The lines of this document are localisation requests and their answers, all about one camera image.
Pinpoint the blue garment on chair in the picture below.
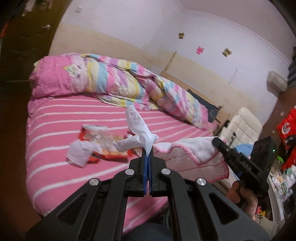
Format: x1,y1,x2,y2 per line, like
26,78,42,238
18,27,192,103
234,144,253,158

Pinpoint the person's right hand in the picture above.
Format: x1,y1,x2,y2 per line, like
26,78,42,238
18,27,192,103
226,181,258,221

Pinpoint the brown wooden door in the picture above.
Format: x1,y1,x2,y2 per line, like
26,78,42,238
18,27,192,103
1,0,71,82

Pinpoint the cream leather office chair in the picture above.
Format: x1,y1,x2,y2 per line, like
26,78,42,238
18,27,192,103
217,107,263,148

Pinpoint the red snack package pile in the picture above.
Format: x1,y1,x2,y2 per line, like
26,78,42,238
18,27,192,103
276,108,296,171

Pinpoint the pink bear wall sticker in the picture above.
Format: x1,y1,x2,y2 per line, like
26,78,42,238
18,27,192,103
196,46,204,55

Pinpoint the pink striped bed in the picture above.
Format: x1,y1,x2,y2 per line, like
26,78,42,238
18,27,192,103
25,94,230,233

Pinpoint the white tissue paper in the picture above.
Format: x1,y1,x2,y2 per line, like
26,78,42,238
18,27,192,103
113,105,159,156

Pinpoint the brown bear wall sticker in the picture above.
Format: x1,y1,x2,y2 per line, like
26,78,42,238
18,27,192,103
178,32,185,39

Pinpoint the white tissue sheet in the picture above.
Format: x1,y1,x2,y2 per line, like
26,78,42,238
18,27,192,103
66,140,102,168

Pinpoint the red orange snack bag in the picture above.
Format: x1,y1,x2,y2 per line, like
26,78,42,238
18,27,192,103
78,124,134,164

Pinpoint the white pink-trimmed towel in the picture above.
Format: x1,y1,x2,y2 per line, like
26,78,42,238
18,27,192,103
154,137,229,183

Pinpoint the colourful striped cartoon quilt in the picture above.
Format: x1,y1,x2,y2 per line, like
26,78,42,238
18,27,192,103
28,53,218,132

